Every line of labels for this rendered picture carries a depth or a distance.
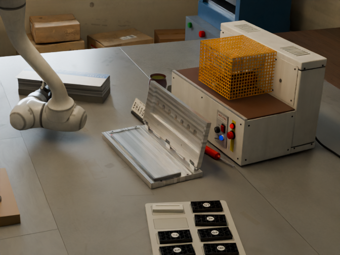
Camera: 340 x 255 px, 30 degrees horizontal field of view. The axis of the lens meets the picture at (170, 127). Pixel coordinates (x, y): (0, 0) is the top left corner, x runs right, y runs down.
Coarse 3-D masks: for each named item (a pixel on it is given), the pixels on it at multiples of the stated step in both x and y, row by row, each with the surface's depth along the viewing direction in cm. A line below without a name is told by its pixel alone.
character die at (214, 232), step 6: (210, 228) 195; (216, 228) 195; (222, 228) 195; (228, 228) 195; (198, 234) 193; (204, 234) 192; (210, 234) 192; (216, 234) 192; (222, 234) 192; (228, 234) 193; (204, 240) 190; (210, 240) 191
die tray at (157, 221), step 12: (156, 216) 202; (168, 216) 202; (180, 216) 202; (192, 216) 203; (228, 216) 203; (156, 228) 196; (168, 228) 196; (180, 228) 196; (192, 228) 197; (204, 228) 197; (156, 240) 190; (192, 240) 191; (216, 240) 191; (228, 240) 191; (240, 240) 192; (156, 252) 185; (240, 252) 186
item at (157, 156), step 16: (128, 128) 257; (144, 128) 258; (112, 144) 244; (128, 144) 245; (144, 144) 245; (160, 144) 245; (128, 160) 233; (144, 160) 233; (160, 160) 234; (176, 160) 234; (144, 176) 222; (160, 176) 223; (192, 176) 226
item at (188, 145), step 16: (160, 96) 249; (144, 112) 258; (160, 112) 249; (176, 112) 239; (192, 112) 227; (160, 128) 247; (176, 128) 239; (192, 128) 229; (208, 128) 220; (176, 144) 237; (192, 144) 229; (192, 160) 227
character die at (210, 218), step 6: (198, 216) 201; (204, 216) 202; (210, 216) 201; (216, 216) 202; (222, 216) 202; (198, 222) 199; (204, 222) 198; (210, 222) 198; (216, 222) 199; (222, 222) 198
